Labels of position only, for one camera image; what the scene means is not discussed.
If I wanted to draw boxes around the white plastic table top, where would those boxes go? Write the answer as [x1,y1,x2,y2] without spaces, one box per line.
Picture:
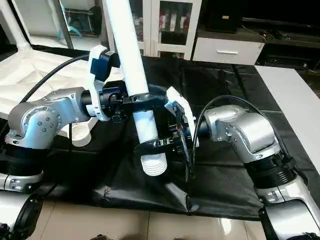
[0,46,103,149]

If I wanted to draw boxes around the white plastic table leg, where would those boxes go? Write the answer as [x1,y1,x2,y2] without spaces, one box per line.
[102,0,171,177]
[0,0,32,54]

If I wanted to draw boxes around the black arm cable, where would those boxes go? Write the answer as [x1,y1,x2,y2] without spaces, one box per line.
[178,95,290,183]
[19,53,92,105]

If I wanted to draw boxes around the black table mat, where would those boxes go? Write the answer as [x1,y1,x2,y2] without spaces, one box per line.
[0,44,320,222]

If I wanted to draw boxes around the white flat board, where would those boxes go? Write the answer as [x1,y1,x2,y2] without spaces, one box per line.
[254,65,320,177]

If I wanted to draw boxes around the white glass door cabinet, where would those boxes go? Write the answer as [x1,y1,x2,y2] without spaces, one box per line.
[100,0,204,61]

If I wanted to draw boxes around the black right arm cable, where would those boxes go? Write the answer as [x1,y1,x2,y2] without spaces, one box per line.
[178,95,290,183]

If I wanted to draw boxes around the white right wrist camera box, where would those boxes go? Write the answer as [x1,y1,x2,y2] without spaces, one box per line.
[164,86,199,149]

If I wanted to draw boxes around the white drawer unit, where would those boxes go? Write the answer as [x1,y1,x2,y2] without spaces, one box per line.
[192,30,266,66]

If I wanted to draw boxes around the black speaker box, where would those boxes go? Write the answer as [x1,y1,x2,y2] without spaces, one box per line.
[202,0,244,34]

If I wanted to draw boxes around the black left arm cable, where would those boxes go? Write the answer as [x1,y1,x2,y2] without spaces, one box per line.
[19,53,92,105]

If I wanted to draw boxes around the dark TV stand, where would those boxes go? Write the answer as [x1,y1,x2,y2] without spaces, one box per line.
[260,17,320,69]

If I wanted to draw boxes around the blue plastic stool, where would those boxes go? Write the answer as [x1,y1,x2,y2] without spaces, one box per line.
[62,23,86,39]

